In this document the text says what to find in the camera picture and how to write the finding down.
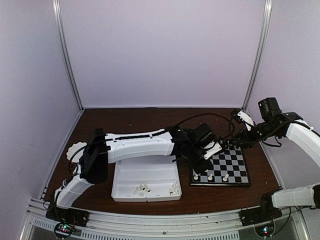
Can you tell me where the front aluminium rail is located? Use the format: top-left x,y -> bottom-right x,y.
17,200 -> 311,240

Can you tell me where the right aluminium frame post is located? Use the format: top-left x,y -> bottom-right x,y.
242,0 -> 273,112

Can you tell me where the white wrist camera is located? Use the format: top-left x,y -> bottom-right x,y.
230,109 -> 255,131
203,141 -> 223,160

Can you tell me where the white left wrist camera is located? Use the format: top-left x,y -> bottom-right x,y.
203,141 -> 223,160

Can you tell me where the left aluminium frame post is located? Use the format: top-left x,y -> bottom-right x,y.
52,0 -> 84,112

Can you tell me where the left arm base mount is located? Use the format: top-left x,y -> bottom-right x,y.
45,207 -> 90,239

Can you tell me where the white chess piece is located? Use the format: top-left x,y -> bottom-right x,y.
207,173 -> 214,181
222,173 -> 229,182

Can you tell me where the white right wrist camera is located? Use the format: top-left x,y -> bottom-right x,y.
230,109 -> 255,131

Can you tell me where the white scalloped bowl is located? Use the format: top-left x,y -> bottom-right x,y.
66,142 -> 87,163

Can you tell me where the black white chess board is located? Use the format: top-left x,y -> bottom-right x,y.
189,148 -> 251,187

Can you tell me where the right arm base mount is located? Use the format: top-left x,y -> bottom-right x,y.
238,206 -> 282,239

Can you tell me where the aluminium frame post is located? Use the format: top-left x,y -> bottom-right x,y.
52,0 -> 84,112
242,0 -> 273,112

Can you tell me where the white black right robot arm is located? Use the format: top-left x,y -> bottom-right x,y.
231,97 -> 320,221

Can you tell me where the white plastic compartment tray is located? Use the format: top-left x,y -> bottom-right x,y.
111,160 -> 182,203

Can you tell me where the row of black chess pieces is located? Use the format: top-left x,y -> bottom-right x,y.
220,140 -> 240,150

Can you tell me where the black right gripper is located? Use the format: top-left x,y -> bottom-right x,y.
230,120 -> 280,149

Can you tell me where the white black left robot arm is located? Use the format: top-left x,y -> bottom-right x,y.
50,123 -> 222,222

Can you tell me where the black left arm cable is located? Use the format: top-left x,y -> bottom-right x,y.
174,112 -> 236,141

